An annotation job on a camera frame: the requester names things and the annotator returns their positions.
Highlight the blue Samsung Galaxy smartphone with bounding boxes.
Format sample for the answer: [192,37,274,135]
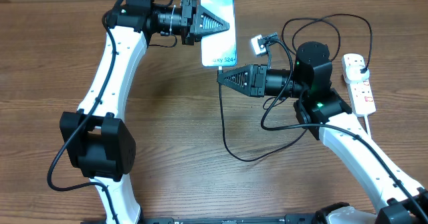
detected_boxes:
[201,0,237,67]

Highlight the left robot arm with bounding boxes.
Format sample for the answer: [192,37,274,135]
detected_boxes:
[60,0,236,223]

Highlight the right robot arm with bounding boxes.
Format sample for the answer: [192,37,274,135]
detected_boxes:
[217,41,427,223]

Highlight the white charger plug adapter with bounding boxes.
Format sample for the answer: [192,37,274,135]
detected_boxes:
[344,66,370,84]

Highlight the white power strip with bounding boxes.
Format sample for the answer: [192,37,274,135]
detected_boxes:
[341,53,376,117]

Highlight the white power strip cord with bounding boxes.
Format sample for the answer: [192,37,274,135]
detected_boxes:
[363,114,372,138]

